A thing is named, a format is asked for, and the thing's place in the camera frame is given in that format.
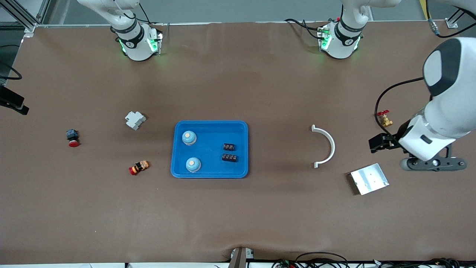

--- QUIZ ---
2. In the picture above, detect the aluminium frame profile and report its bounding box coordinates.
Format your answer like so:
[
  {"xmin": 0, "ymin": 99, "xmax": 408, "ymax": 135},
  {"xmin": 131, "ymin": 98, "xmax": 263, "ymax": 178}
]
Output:
[
  {"xmin": 0, "ymin": 0, "xmax": 51, "ymax": 34},
  {"xmin": 446, "ymin": 0, "xmax": 476, "ymax": 28}
]

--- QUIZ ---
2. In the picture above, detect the white curved plastic bracket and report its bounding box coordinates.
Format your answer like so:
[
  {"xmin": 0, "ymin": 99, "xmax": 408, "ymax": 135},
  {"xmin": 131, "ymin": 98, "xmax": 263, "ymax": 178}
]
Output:
[{"xmin": 311, "ymin": 125, "xmax": 336, "ymax": 169}]

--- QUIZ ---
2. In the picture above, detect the black looped cable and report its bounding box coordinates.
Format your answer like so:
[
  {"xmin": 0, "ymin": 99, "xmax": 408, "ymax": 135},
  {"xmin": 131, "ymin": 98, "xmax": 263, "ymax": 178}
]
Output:
[{"xmin": 295, "ymin": 252, "xmax": 350, "ymax": 268}]

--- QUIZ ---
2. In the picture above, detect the red mushroom push button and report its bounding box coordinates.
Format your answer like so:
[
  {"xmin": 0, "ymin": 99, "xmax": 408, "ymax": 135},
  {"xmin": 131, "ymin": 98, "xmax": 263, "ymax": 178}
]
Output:
[{"xmin": 66, "ymin": 129, "xmax": 80, "ymax": 148}]

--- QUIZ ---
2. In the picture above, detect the silver metal plate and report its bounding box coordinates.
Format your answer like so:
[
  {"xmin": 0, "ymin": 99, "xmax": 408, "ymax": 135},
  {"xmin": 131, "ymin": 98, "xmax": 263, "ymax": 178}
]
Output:
[{"xmin": 350, "ymin": 163, "xmax": 390, "ymax": 195}]

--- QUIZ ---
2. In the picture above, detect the brass valve red handle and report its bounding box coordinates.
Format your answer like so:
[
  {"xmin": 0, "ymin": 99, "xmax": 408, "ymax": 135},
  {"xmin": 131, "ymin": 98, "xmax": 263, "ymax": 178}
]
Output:
[{"xmin": 377, "ymin": 110, "xmax": 394, "ymax": 128}]

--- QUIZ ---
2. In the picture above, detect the grey mount post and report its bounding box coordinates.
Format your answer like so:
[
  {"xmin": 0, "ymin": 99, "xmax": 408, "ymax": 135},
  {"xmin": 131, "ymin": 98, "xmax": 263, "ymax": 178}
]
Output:
[{"xmin": 228, "ymin": 247, "xmax": 255, "ymax": 268}]

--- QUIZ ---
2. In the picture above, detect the orange red black component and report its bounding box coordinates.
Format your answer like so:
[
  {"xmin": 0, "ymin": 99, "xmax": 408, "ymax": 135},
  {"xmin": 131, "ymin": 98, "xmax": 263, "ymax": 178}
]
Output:
[{"xmin": 129, "ymin": 160, "xmax": 150, "ymax": 176}]

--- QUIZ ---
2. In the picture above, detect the blue plastic tray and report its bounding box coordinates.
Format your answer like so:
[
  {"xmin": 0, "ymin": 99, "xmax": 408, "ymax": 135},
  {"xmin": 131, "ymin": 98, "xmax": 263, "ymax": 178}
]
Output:
[{"xmin": 171, "ymin": 120, "xmax": 249, "ymax": 179}]

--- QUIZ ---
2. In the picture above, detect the white circuit breaker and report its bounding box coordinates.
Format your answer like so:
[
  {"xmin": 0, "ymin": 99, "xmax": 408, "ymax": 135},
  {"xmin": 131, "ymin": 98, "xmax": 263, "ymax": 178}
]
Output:
[{"xmin": 125, "ymin": 111, "xmax": 147, "ymax": 131}]

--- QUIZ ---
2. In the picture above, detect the black base cable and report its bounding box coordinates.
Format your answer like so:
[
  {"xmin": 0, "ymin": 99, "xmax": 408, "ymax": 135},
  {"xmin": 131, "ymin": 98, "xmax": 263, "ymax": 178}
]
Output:
[{"xmin": 284, "ymin": 18, "xmax": 324, "ymax": 39}]

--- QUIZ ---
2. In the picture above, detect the black cable bundle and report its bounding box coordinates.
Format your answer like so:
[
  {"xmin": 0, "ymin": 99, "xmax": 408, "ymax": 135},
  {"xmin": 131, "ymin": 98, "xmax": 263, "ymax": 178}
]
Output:
[{"xmin": 271, "ymin": 258, "xmax": 476, "ymax": 268}]

